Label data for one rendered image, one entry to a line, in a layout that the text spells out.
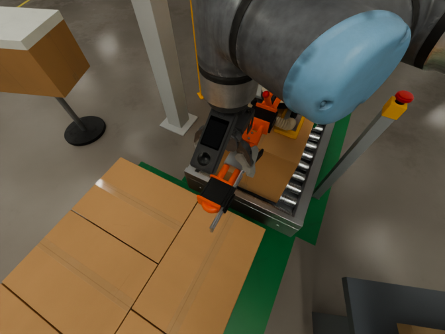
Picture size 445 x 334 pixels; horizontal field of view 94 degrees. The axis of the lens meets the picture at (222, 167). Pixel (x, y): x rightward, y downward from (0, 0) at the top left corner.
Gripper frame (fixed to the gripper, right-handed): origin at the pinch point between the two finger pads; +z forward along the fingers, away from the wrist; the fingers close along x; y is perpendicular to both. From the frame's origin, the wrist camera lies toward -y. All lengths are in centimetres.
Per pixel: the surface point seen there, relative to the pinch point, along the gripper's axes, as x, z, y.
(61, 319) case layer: 45, 68, -62
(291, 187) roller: -23, 67, 44
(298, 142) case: -15, 27, 41
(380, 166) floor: -95, 122, 137
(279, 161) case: -11.1, 29.5, 29.9
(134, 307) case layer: 20, 68, -44
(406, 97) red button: -49, 18, 79
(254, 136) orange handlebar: -0.3, 12.5, 23.1
